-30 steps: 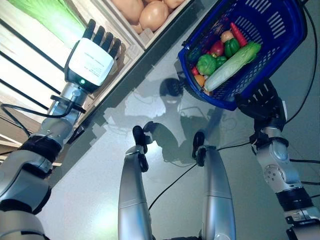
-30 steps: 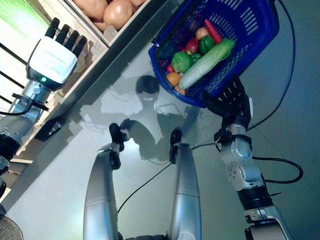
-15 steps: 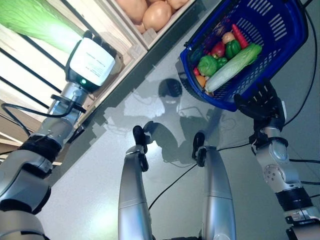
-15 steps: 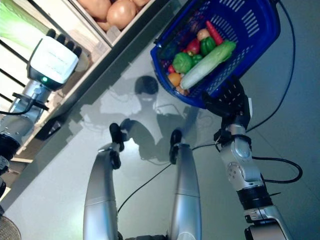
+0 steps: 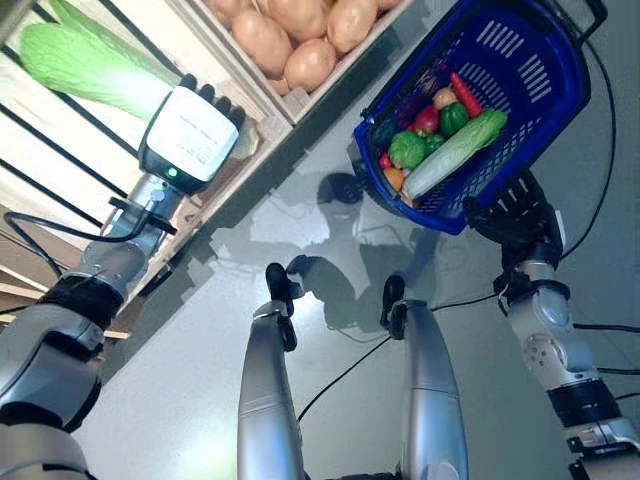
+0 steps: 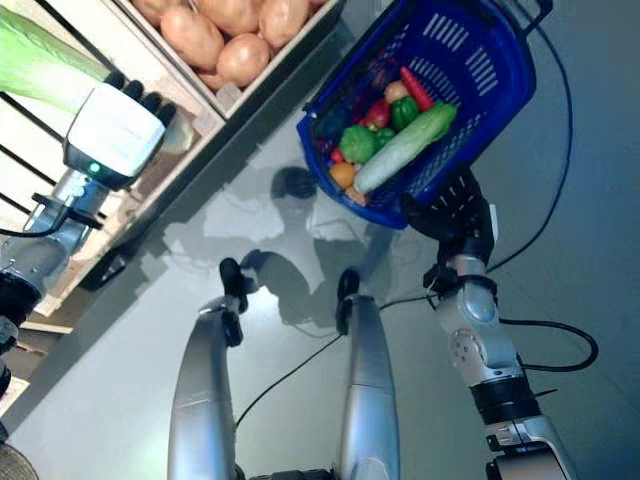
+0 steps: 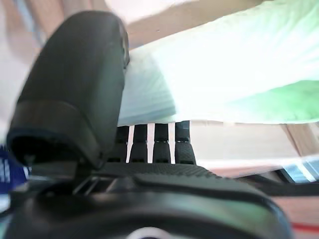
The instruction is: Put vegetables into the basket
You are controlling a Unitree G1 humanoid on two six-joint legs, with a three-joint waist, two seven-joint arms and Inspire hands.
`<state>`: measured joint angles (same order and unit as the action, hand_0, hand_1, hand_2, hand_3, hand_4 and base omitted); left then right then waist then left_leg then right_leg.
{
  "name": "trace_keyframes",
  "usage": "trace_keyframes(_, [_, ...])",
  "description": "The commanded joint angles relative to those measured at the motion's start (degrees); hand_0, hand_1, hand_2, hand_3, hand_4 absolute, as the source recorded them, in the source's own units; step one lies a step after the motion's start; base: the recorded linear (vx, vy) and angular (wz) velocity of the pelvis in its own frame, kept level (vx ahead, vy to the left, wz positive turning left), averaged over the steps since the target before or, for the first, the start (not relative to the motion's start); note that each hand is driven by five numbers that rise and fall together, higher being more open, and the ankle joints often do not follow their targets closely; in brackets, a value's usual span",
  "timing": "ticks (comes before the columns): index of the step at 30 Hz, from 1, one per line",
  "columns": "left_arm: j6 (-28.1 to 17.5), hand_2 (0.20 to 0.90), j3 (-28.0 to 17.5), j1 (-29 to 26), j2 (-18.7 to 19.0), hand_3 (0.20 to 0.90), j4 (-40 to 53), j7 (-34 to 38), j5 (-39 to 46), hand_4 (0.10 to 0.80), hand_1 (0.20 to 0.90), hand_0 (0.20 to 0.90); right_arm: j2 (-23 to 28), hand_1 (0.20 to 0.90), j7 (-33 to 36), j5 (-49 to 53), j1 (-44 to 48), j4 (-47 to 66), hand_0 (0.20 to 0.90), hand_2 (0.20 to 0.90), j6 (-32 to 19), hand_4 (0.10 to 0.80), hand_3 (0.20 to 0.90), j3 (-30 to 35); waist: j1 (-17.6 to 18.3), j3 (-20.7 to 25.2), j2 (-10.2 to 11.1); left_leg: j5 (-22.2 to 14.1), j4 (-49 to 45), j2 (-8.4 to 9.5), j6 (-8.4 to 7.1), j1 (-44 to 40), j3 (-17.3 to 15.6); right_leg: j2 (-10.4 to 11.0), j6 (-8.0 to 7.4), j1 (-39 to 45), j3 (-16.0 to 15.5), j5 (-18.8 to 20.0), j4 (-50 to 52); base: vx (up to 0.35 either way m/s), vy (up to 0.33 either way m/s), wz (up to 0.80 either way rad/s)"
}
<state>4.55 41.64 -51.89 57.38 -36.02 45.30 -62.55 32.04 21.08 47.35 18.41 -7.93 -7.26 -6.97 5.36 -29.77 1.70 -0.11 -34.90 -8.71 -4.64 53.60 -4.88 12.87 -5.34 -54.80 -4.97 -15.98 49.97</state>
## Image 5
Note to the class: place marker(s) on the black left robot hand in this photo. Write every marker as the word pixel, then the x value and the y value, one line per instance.
pixel 195 130

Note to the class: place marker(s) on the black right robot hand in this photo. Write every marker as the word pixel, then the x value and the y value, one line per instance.
pixel 520 220

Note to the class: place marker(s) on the long napa cabbage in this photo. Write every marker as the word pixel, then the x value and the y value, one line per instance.
pixel 80 65
pixel 450 155

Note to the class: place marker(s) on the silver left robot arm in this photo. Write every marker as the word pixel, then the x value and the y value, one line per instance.
pixel 65 325

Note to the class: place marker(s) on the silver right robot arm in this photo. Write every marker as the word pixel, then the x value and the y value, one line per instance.
pixel 555 340

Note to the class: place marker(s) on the blue plastic shopping basket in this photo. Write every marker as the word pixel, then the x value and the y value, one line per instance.
pixel 530 125

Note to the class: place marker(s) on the wooden slatted cabbage crate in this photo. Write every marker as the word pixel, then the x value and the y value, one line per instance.
pixel 220 190

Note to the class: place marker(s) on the small green pepper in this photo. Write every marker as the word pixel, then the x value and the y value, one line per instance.
pixel 434 144

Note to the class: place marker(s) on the green bell pepper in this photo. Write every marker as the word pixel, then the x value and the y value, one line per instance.
pixel 454 119

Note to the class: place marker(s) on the small orange fruit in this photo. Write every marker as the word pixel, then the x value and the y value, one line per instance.
pixel 394 179

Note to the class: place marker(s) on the small round green cabbage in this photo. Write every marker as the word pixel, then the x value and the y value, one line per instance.
pixel 407 150

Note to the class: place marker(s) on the small orange carrot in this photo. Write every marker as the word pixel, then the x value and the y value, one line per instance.
pixel 466 95

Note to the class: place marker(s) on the red bell pepper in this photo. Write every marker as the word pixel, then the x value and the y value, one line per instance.
pixel 426 120

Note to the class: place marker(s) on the beige onion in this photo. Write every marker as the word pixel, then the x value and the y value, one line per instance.
pixel 445 97

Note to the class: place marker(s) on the small red vegetable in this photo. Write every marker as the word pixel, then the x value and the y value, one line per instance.
pixel 385 161

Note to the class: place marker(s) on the black right robot foot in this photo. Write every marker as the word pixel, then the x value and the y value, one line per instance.
pixel 392 300

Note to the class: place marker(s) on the black robot foot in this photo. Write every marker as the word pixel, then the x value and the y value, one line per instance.
pixel 392 300
pixel 277 280

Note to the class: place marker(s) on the black left robot foot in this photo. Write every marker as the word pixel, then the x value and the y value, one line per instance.
pixel 277 280

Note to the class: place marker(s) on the wooden potato crate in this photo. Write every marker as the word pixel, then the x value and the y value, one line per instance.
pixel 360 60

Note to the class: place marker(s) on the silver right robot leg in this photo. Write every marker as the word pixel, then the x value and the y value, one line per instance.
pixel 435 390

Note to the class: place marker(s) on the silver robot leg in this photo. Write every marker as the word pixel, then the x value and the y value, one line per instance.
pixel 435 390
pixel 270 390

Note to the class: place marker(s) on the silver left robot leg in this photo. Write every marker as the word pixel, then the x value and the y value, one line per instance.
pixel 270 390

